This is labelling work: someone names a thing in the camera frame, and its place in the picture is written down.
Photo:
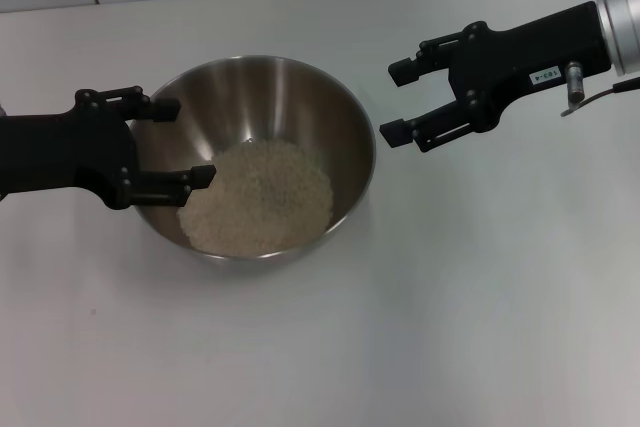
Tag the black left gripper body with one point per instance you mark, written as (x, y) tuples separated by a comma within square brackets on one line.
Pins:
[(60, 152)]

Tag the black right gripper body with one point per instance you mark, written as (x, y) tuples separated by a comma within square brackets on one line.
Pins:
[(525, 57)]

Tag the stainless steel mixing bowl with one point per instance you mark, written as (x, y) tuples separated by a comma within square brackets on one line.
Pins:
[(280, 102)]

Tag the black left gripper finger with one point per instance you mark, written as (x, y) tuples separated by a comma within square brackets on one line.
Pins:
[(165, 187), (167, 110)]

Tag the white rice grains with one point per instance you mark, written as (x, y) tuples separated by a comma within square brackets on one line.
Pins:
[(255, 197)]

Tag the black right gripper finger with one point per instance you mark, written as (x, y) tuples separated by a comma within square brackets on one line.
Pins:
[(440, 129), (405, 72)]

